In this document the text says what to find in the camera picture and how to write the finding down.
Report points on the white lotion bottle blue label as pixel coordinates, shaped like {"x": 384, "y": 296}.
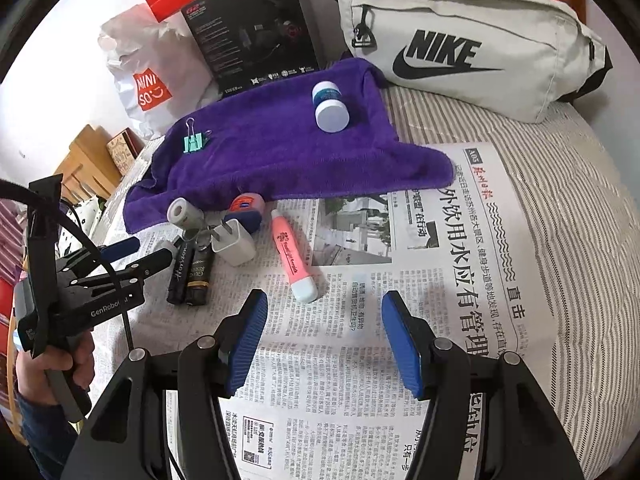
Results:
{"x": 330, "y": 110}

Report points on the purple towel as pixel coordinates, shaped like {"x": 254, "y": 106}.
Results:
{"x": 300, "y": 160}

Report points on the person's left hand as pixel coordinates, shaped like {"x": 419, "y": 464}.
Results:
{"x": 82, "y": 362}

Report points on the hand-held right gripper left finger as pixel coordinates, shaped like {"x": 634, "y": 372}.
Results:
{"x": 247, "y": 342}

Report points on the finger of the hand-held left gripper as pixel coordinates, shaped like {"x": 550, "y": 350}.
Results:
{"x": 122, "y": 246}
{"x": 150, "y": 262}

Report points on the red striped curtain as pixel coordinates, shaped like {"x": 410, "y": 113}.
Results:
{"x": 10, "y": 240}

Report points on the white charger plug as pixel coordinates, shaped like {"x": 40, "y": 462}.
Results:
{"x": 235, "y": 248}

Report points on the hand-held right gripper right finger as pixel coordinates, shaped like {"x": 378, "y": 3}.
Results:
{"x": 402, "y": 347}

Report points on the pink jar with blue lid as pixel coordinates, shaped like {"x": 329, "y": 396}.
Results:
{"x": 245, "y": 206}

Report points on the black tube with gold band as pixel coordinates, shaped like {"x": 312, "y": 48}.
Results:
{"x": 200, "y": 281}

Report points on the pink highlighter pen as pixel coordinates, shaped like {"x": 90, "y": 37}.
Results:
{"x": 291, "y": 255}

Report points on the green binder clip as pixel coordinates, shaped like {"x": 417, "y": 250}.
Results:
{"x": 195, "y": 143}

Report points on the small white cylinder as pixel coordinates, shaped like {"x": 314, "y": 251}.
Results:
{"x": 183, "y": 211}

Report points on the white sling bag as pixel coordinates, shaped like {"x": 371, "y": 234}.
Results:
{"x": 475, "y": 15}

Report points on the person's left forearm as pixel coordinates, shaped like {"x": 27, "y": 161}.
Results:
{"x": 35, "y": 425}

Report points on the white plastic shopping bag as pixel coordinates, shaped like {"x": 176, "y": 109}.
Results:
{"x": 130, "y": 50}

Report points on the newspaper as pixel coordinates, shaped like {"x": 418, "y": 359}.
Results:
{"x": 350, "y": 360}

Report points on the black tube with script print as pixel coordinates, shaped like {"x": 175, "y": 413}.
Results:
{"x": 179, "y": 276}

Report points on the white polka dot cloth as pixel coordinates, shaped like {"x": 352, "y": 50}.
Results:
{"x": 85, "y": 210}

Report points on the wooden furniture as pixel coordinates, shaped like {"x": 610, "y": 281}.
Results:
{"x": 80, "y": 160}

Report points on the patterned small box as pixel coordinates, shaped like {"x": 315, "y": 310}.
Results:
{"x": 121, "y": 152}

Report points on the black headphone box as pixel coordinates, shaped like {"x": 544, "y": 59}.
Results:
{"x": 235, "y": 25}

